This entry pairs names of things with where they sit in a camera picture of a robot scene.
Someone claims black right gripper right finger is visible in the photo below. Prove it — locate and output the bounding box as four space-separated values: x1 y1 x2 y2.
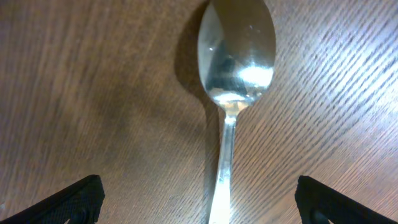
295 175 397 224

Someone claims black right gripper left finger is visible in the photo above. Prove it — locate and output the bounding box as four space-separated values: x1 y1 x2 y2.
1 175 105 224

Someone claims steel tablespoon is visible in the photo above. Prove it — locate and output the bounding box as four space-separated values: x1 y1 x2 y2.
197 0 276 223

